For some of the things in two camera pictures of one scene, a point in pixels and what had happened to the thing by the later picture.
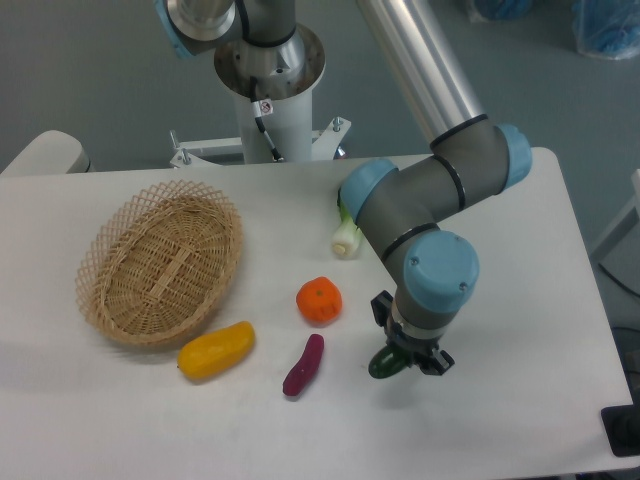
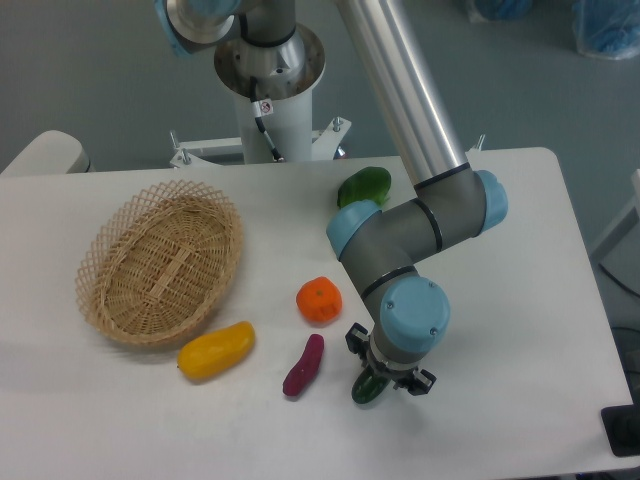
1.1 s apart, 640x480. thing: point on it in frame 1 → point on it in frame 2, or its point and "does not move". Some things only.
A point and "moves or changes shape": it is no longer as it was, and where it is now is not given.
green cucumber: x=387 y=362 moves or changes shape
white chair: x=52 y=152 does not move
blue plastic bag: x=607 y=28 does not move
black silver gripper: x=417 y=346 → x=401 y=374
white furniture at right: x=619 y=253 does not move
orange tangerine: x=319 y=300 does not move
